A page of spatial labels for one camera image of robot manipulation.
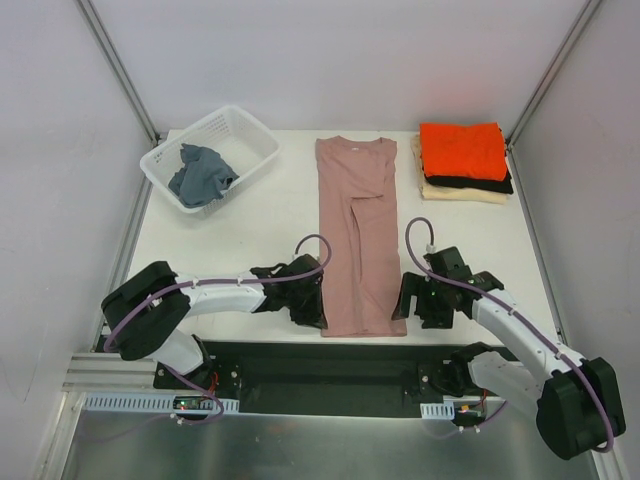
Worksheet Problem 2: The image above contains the pink t shirt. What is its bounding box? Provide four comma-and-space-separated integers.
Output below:
315, 136, 407, 337

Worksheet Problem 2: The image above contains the black folded t shirt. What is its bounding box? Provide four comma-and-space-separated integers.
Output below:
423, 166, 514, 196

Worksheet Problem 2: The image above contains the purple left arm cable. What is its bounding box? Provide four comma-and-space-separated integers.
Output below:
102, 233, 334, 426

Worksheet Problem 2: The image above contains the aluminium frame post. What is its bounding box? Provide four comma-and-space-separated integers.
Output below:
505, 0, 604, 144
74, 0, 160, 146

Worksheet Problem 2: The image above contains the beige folded t shirt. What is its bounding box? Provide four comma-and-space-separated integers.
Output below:
410, 134, 509, 205

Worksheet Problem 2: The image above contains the right aluminium frame post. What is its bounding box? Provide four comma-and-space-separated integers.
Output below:
505, 0, 604, 144

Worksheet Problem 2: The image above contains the orange folded t shirt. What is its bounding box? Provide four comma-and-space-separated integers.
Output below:
419, 123, 507, 181

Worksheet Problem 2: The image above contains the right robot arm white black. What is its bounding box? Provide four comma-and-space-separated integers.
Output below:
393, 247, 626, 460

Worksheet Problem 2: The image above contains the white plastic laundry basket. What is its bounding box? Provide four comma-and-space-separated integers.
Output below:
140, 105, 281, 218

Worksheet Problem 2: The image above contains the right white cable duct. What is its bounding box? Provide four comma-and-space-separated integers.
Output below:
419, 398, 486, 421

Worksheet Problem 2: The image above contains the aluminium rail profile front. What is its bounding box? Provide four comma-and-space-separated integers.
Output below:
62, 349, 609, 401

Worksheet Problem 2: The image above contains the white cable duct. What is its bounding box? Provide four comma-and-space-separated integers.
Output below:
419, 398, 486, 421
84, 393, 220, 415

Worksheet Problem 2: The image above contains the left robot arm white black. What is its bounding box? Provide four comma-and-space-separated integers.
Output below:
101, 254, 327, 392

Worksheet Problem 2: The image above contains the blue grey t shirt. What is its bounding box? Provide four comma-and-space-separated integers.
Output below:
168, 143, 239, 209

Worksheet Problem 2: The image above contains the left white cable duct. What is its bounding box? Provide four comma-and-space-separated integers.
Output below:
84, 393, 220, 415

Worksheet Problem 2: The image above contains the left aluminium frame post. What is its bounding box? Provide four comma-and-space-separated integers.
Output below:
74, 0, 160, 146

